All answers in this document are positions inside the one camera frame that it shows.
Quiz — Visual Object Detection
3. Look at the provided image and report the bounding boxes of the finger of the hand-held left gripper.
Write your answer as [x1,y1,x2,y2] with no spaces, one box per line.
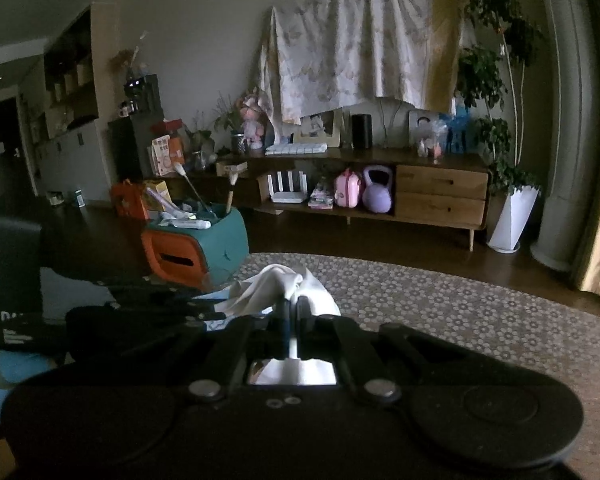
[65,305,231,343]
[95,275,216,307]

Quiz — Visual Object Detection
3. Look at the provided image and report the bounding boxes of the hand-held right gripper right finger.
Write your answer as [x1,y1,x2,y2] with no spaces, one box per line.
[294,296,431,404]

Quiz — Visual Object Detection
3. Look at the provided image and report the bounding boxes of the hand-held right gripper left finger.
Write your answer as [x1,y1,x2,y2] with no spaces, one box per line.
[180,297,292,404]

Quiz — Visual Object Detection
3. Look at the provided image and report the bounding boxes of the white drawstring bag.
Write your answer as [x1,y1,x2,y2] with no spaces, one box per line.
[215,264,342,387]

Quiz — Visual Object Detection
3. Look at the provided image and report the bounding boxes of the blue patterned cloth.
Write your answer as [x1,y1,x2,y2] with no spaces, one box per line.
[197,287,241,335]

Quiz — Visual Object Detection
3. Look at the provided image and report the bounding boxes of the white tube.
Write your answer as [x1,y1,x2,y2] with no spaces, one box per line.
[169,217,212,231]

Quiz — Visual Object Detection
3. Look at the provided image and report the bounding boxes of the orange toy box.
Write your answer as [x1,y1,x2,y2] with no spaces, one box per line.
[111,180,150,221]

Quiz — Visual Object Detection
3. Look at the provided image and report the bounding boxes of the yellow box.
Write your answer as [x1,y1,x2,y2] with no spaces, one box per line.
[144,180,173,213]

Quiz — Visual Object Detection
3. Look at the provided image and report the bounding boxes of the light blue cloth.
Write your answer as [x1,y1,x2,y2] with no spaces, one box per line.
[0,345,56,413]

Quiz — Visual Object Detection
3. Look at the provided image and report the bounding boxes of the stack of small books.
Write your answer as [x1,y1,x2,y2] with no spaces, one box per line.
[307,182,336,209]

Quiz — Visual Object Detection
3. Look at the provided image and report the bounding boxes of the white router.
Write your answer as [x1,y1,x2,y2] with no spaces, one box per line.
[266,171,308,204]

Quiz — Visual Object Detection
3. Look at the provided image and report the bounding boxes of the long white tipped brush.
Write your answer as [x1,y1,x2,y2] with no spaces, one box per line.
[172,162,213,216]

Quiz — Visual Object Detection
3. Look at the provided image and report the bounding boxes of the pink toy case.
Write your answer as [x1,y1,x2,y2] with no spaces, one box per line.
[334,169,365,208]

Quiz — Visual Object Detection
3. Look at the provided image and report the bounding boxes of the beige shelf cabinet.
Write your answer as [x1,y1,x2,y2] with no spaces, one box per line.
[17,2,118,196]

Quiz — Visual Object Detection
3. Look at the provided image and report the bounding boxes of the orange snack package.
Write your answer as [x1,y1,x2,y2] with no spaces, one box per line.
[150,135,186,177]

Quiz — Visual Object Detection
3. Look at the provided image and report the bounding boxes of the purple kettlebell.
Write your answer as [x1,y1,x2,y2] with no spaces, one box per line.
[362,165,395,213]

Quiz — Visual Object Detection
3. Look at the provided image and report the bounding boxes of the black water dispenser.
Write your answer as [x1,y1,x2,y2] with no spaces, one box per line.
[107,74,161,183]

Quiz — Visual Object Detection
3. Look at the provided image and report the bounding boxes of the lace patterned tablecloth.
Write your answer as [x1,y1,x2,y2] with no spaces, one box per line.
[205,252,600,480]

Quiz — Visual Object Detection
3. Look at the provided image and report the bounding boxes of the white keyboard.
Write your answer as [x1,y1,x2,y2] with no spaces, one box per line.
[265,142,328,156]

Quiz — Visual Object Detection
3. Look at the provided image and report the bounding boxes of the small plant in vase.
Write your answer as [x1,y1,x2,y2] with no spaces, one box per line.
[214,92,248,156]

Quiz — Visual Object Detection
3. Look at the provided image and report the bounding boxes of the wooden sideboard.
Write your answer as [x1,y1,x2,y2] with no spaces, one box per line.
[215,147,491,251]

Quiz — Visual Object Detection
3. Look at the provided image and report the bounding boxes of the black speaker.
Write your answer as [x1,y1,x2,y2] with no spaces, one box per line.
[351,114,373,150]

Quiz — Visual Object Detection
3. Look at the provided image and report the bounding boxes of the pink haired doll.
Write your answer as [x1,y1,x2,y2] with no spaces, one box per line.
[239,92,270,152]

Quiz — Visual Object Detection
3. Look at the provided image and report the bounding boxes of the small pink figurines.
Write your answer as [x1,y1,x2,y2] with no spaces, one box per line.
[417,135,443,161]

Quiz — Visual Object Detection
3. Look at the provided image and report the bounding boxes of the white shell shaped lamp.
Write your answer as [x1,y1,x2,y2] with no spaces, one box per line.
[377,96,418,148]

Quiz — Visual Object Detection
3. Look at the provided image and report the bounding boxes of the rainbow picture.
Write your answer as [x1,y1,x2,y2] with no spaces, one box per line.
[408,109,441,148]

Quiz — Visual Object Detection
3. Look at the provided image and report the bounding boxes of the white angular planter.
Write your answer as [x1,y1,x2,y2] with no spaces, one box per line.
[487,185,541,253]

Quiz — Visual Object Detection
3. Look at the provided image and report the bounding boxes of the dried flower bouquet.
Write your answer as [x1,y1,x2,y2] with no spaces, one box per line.
[111,32,148,81]

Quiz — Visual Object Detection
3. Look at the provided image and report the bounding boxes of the blue plastic toy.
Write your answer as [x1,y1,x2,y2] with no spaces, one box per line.
[439,102,478,153]

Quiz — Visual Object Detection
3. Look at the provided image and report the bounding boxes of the pale patterned sheet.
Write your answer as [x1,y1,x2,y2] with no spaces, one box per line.
[257,0,463,123]

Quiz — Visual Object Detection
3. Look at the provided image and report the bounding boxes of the tall green potted tree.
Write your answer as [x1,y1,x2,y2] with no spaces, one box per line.
[452,0,546,196]

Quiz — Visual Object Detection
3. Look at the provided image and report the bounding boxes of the yellow striped cloth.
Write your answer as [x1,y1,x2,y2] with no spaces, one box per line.
[427,0,463,116]

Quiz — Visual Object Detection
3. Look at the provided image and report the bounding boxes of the grey covered air conditioner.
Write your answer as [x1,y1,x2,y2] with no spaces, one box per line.
[530,0,600,273]

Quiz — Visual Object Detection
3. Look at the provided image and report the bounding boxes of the wooden handled brush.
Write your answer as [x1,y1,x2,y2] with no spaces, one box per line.
[224,162,248,213]

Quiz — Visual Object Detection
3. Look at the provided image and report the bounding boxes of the cream photo frame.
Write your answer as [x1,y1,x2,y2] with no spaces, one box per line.
[292,110,342,148]

